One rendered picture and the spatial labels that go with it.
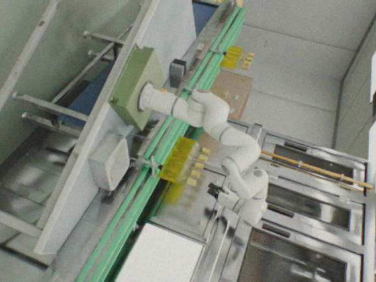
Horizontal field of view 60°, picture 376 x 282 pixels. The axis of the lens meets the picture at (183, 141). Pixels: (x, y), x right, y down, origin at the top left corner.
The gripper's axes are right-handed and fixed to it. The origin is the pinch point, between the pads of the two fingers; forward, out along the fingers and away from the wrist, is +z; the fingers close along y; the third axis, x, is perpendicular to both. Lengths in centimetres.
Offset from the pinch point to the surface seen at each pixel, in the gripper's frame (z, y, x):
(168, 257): -2.2, -11.8, 38.6
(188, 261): -10.9, -11.8, 34.2
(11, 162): 111, -18, 50
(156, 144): 34.3, 13.5, 3.4
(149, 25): 58, 62, -21
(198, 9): 101, 12, -128
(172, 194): 18.6, -12.4, 9.3
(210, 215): -5.4, -13.1, 6.4
